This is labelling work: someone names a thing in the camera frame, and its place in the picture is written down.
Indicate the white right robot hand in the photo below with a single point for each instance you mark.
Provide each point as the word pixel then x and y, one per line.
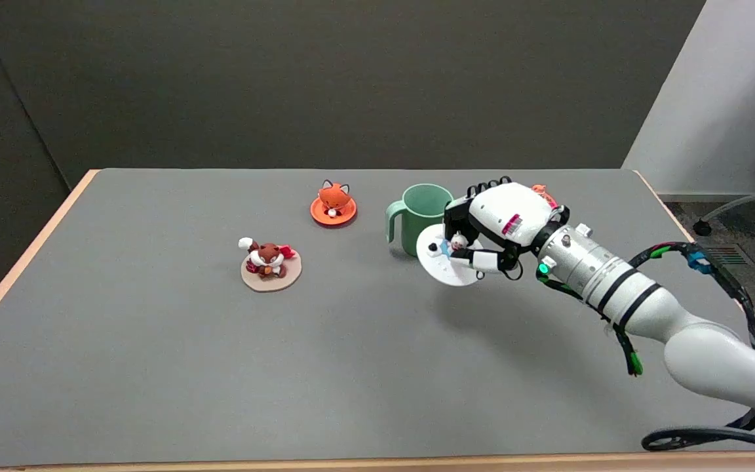
pixel 508 216

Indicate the white cup lid with figure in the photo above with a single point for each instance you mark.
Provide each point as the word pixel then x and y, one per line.
pixel 440 265

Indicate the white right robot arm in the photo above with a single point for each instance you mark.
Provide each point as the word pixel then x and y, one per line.
pixel 646 301

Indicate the pink lid with orange figure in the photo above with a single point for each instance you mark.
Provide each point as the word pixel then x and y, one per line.
pixel 543 193

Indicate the orange lid with fox figure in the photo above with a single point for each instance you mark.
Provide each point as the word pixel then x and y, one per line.
pixel 333 210

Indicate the beige lid with brown fox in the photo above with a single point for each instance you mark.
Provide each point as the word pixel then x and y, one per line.
pixel 271 269

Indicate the floor vent grate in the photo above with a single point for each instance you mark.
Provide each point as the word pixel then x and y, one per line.
pixel 735 254

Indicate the office chair base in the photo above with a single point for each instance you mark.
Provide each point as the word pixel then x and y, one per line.
pixel 744 200

